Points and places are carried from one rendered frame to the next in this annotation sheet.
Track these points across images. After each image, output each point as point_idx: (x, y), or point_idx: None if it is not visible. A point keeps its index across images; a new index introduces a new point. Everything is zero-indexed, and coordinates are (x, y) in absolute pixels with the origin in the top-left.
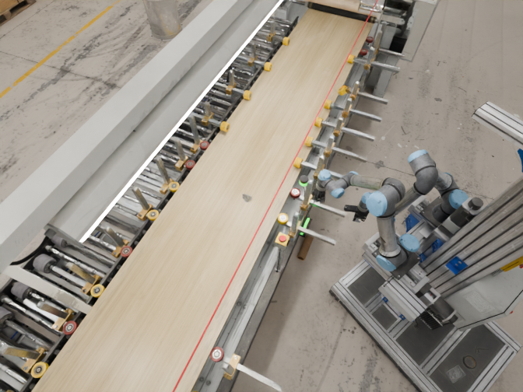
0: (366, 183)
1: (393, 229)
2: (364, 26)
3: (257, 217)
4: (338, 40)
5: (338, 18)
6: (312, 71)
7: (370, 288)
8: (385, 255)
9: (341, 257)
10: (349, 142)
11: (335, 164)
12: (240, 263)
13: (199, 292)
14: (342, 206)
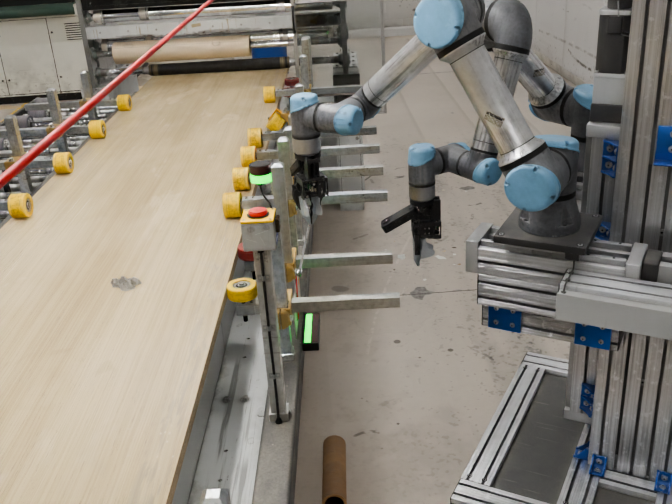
0: (400, 57)
1: (502, 80)
2: (272, 72)
3: (170, 303)
4: (233, 90)
5: (217, 74)
6: (199, 122)
7: (545, 468)
8: (520, 155)
9: (438, 469)
10: (336, 280)
11: (325, 319)
12: (157, 43)
13: (42, 480)
14: (383, 378)
